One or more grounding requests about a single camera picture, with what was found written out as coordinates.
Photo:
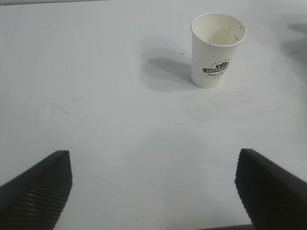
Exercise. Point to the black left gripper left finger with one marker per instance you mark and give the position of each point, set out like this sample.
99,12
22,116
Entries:
36,203

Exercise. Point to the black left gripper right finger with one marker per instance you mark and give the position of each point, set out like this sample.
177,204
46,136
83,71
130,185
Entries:
271,198

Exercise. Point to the white paper coffee cup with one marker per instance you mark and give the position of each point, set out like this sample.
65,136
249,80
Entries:
211,55

